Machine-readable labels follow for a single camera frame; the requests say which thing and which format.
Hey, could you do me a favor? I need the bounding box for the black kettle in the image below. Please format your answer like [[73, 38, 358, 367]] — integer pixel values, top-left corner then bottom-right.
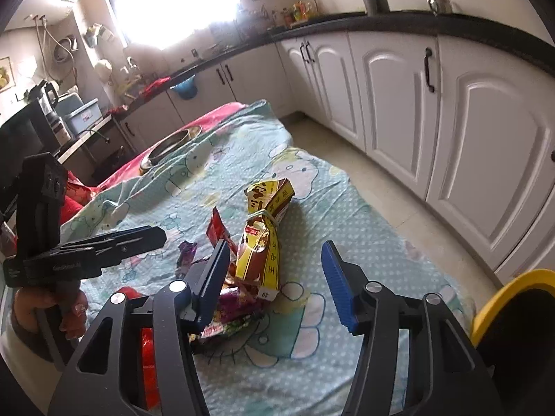
[[24, 80, 61, 122]]

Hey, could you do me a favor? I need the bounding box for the printed cartoon blanket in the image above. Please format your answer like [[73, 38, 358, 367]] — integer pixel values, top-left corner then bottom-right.
[[58, 99, 482, 416]]

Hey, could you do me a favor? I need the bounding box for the pale blue storage box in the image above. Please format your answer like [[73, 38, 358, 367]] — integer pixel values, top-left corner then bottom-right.
[[56, 95, 105, 135]]

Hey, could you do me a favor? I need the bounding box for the pink blanket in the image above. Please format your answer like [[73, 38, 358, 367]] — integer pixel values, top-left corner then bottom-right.
[[93, 102, 248, 196]]

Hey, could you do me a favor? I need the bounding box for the red printed bag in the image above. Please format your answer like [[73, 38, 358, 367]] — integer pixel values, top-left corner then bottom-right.
[[61, 171, 98, 226]]

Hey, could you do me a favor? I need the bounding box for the multicoloured snack wrapper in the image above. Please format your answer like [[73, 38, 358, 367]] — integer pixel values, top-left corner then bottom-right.
[[188, 277, 265, 343]]

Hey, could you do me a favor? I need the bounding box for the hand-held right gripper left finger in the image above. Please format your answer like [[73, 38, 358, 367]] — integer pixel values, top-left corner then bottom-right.
[[47, 238, 231, 416]]

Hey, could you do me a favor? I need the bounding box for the hanging metal basin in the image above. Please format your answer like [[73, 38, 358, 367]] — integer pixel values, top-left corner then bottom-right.
[[52, 37, 79, 63]]

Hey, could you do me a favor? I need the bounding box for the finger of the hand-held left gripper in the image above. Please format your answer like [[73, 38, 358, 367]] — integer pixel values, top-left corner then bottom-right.
[[61, 225, 165, 250], [93, 229, 168, 266]]

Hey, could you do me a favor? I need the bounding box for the yellow and red snack bag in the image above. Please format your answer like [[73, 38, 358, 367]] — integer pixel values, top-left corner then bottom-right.
[[234, 177, 296, 300]]

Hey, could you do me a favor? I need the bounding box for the yellow-rimmed trash can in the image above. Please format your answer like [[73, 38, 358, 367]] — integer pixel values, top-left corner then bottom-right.
[[470, 269, 555, 399]]

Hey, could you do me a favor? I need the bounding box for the red snack wrapper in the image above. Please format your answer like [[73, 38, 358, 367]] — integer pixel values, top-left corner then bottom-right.
[[206, 207, 237, 252]]

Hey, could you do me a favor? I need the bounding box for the metal bowl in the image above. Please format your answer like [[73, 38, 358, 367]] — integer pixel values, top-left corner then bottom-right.
[[141, 125, 204, 170]]

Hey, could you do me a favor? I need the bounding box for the wall-mounted plastic holder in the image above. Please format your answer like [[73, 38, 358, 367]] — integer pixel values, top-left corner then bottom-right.
[[84, 24, 118, 48]]

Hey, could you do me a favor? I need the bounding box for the person's left forearm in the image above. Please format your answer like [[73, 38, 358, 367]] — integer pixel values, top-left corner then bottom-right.
[[0, 312, 57, 399]]

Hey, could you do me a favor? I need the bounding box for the framed wall picture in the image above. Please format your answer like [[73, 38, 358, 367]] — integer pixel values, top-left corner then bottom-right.
[[0, 56, 16, 92]]

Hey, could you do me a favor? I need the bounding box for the window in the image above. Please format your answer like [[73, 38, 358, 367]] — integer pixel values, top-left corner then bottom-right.
[[104, 0, 244, 50]]

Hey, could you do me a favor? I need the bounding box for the red cloth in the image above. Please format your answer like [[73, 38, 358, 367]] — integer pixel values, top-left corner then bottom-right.
[[108, 77, 172, 115]]

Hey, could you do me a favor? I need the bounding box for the person's left hand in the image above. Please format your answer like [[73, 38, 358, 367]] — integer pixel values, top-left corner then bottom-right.
[[13, 288, 88, 344]]

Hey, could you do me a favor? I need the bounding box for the purple wrapper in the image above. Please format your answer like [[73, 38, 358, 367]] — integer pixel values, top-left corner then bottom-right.
[[176, 240, 198, 280]]

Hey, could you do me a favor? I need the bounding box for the white round container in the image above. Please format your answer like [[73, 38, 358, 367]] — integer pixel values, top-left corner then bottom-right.
[[93, 58, 114, 83]]

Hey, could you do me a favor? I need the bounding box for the blue hanging basin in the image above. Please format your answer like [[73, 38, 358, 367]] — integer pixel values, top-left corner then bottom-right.
[[170, 80, 199, 100]]

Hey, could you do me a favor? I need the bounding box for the group of condiment bottles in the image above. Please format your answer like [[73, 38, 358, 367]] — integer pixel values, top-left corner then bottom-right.
[[271, 0, 317, 29]]

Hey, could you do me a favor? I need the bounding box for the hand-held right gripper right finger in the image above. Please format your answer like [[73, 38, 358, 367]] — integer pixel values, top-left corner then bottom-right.
[[321, 240, 506, 416]]

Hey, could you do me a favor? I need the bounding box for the dark appliance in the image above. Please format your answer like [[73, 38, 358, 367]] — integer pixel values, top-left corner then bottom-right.
[[0, 102, 59, 191]]

